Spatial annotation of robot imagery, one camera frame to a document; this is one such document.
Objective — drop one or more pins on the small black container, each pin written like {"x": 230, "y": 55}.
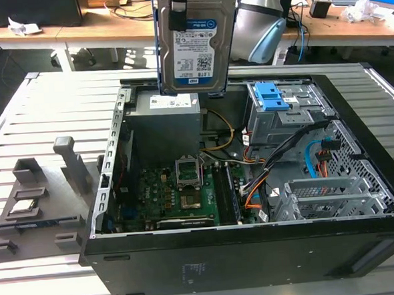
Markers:
{"x": 319, "y": 9}

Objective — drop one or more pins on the black graphics card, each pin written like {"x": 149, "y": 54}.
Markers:
{"x": 183, "y": 223}

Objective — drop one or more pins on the crumpled white paper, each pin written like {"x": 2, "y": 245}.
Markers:
{"x": 22, "y": 26}

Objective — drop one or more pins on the grey power supply unit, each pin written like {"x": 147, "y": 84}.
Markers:
{"x": 164, "y": 126}

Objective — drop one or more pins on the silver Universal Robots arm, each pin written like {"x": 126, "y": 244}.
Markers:
{"x": 260, "y": 33}

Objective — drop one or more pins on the wooden desk with clutter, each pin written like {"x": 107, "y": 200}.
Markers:
{"x": 343, "y": 28}

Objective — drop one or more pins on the black RAM stick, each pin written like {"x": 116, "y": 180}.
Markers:
{"x": 233, "y": 200}

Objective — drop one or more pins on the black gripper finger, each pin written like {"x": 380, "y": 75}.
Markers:
{"x": 178, "y": 18}

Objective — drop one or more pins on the black speaker box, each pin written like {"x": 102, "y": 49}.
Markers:
{"x": 288, "y": 5}

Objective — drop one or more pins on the crumpled clear plastic wrap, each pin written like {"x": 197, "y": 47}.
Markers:
{"x": 362, "y": 10}

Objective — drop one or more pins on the hard disk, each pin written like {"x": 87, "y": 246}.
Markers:
{"x": 198, "y": 57}

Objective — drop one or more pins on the large black box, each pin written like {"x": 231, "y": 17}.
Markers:
{"x": 31, "y": 12}

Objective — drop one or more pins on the green motherboard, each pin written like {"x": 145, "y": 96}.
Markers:
{"x": 156, "y": 190}

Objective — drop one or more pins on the grey parts rack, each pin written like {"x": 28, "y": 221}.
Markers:
{"x": 63, "y": 196}

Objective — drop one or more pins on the bronze chipset heat sink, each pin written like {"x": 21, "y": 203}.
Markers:
{"x": 190, "y": 201}

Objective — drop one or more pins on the long wooden desk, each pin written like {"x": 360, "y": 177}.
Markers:
{"x": 119, "y": 28}

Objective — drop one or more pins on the silver CPU chip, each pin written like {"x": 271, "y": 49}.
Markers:
{"x": 24, "y": 205}

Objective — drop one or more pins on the grey metal drive cage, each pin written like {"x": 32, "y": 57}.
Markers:
{"x": 276, "y": 126}

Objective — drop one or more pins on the blue plastic drive latch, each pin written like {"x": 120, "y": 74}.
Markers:
{"x": 270, "y": 98}

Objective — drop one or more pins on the dark RAM stick with label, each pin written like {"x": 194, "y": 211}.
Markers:
{"x": 31, "y": 225}

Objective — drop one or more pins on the metal disk bay bracket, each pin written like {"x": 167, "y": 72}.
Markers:
{"x": 323, "y": 183}

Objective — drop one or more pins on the black open PC case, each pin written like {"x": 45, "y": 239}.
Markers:
{"x": 224, "y": 263}

